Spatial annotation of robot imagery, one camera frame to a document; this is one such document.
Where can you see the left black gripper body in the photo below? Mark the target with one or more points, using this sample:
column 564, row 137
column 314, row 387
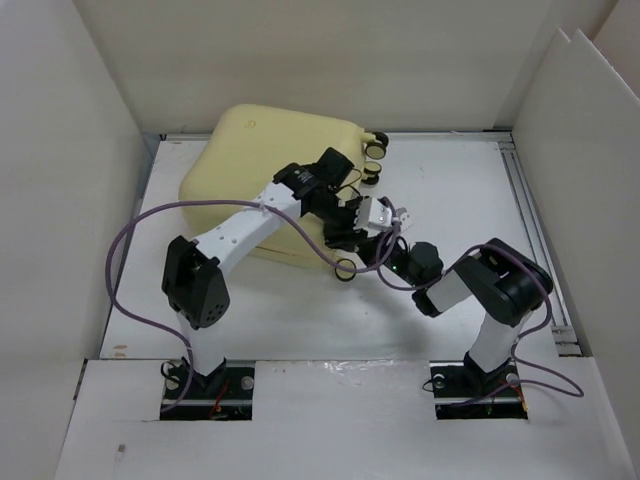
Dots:
column 339, row 221

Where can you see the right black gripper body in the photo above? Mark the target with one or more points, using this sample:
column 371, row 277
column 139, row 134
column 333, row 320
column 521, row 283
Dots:
column 388, row 250

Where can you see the yellow suitcase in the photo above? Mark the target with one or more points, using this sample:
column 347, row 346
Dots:
column 248, row 146

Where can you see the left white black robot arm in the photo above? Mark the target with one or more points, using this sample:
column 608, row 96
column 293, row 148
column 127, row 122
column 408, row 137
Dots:
column 303, row 197

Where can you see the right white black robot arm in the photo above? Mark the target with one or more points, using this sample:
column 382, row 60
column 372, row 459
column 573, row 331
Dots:
column 508, row 285

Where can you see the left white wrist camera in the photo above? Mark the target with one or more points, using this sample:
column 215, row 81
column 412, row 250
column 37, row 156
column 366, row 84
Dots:
column 373, row 216

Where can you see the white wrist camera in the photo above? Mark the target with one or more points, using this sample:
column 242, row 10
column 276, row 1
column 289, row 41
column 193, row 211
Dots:
column 373, row 216
column 404, row 218

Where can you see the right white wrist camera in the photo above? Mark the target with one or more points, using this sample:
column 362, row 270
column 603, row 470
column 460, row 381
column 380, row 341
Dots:
column 404, row 218

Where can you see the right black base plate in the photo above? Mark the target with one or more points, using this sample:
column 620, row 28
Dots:
column 461, row 394

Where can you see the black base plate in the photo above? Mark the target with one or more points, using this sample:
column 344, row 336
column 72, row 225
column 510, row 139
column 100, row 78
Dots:
column 461, row 394
column 224, row 395

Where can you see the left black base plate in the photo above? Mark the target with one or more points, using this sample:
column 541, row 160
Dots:
column 224, row 395

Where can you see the aluminium rail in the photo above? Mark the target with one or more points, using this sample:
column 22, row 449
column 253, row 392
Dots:
column 561, row 325

